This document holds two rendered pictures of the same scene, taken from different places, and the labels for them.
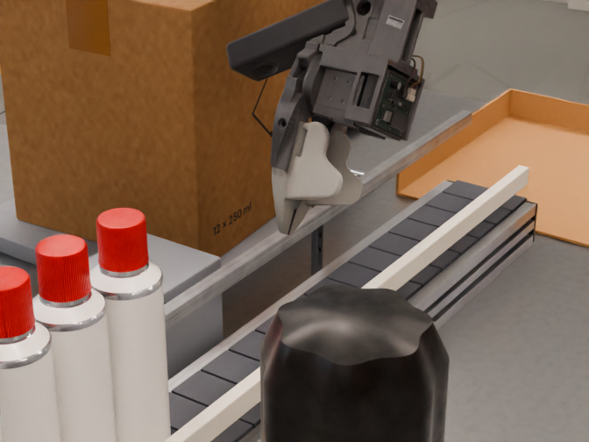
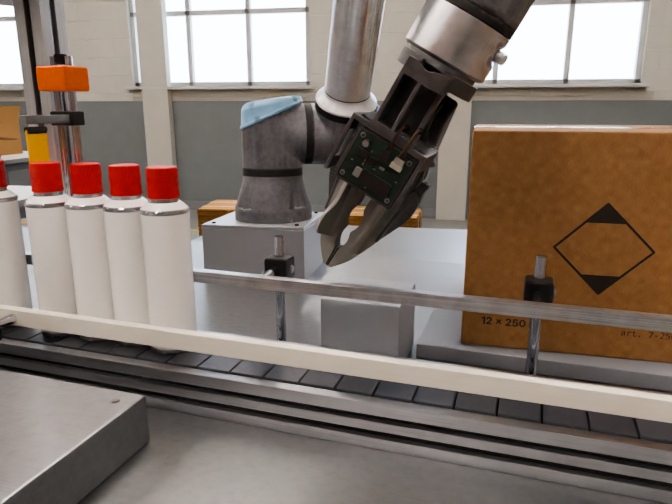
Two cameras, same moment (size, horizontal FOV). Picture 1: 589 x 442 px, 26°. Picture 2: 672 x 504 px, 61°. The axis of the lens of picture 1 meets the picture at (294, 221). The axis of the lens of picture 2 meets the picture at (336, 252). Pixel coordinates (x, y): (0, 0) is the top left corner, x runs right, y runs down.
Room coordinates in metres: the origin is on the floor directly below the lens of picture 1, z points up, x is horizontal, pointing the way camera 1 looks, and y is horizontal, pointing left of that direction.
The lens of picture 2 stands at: (0.77, -0.53, 1.15)
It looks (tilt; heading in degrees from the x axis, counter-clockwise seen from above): 14 degrees down; 74
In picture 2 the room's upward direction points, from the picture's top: straight up
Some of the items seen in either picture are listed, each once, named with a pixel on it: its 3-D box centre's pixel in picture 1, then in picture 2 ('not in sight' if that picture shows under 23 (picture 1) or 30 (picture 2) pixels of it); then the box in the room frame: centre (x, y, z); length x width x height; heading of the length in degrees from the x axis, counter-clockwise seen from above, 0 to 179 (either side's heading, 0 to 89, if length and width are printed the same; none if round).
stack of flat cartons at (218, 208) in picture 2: not in sight; (242, 222); (1.34, 4.48, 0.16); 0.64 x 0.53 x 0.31; 158
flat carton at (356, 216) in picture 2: not in sight; (384, 222); (2.63, 4.39, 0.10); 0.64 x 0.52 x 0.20; 151
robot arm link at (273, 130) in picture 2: not in sight; (275, 131); (0.97, 0.59, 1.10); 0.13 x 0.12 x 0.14; 175
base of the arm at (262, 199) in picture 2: not in sight; (273, 192); (0.96, 0.59, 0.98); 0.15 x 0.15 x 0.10
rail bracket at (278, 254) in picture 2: not in sight; (274, 306); (0.88, 0.13, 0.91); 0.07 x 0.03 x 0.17; 56
